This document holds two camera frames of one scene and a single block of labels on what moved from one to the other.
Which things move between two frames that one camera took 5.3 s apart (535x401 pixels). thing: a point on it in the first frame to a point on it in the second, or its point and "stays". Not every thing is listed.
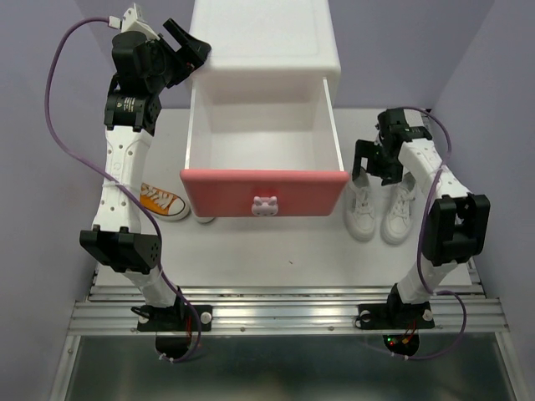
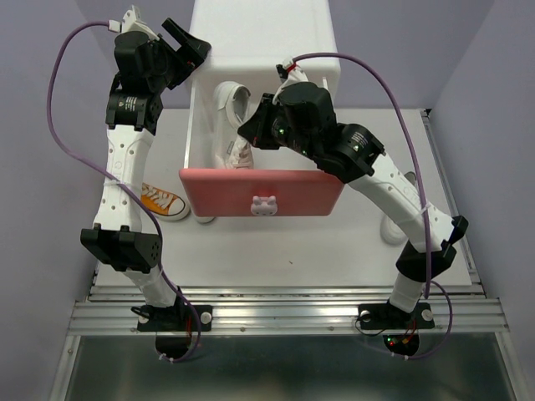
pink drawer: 262,146 stays
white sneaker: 360,207 to 231,112
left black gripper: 191,56 stays
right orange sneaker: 204,220 stays
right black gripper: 364,149 to 256,129
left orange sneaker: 162,204 stays
